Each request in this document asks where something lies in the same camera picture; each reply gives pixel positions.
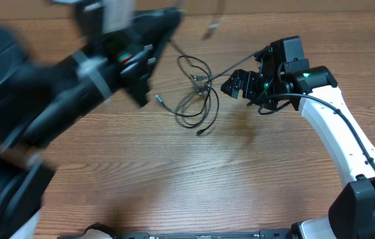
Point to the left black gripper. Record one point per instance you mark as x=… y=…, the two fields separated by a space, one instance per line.
x=126 y=54

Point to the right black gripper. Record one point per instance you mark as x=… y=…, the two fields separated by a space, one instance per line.
x=251 y=81

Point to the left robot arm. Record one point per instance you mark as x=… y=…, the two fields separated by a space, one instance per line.
x=39 y=102

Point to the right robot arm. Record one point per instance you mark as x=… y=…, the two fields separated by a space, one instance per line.
x=285 y=78

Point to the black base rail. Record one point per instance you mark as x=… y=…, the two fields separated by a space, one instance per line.
x=203 y=235

